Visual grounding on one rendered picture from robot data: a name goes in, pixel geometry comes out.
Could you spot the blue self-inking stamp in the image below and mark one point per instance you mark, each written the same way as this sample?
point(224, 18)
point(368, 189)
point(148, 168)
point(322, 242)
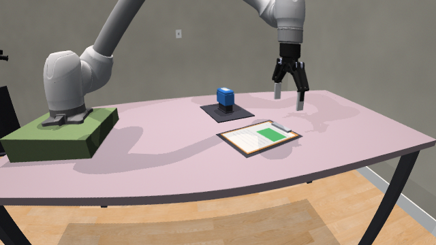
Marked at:
point(225, 97)

